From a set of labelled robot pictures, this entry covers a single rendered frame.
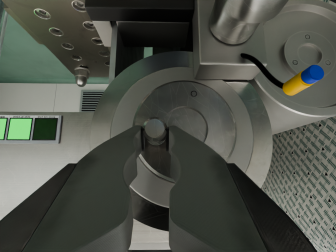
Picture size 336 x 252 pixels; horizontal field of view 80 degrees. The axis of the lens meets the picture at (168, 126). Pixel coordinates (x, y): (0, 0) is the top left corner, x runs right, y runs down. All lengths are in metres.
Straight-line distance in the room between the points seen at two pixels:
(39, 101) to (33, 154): 2.91
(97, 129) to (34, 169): 0.42
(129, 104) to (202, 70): 0.06
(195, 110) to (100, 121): 0.08
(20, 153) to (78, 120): 0.15
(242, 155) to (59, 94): 3.26
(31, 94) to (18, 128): 2.97
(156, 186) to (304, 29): 0.20
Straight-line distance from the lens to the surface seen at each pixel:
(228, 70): 0.17
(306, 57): 0.24
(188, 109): 0.15
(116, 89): 0.18
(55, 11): 0.42
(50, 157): 0.56
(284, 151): 0.37
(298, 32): 0.24
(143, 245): 0.53
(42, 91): 3.50
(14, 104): 3.65
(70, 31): 0.45
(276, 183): 0.40
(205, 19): 0.17
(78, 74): 0.56
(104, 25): 0.21
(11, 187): 0.61
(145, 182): 0.16
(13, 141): 0.61
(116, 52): 0.20
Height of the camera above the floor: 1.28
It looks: 12 degrees down
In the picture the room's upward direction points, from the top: 180 degrees clockwise
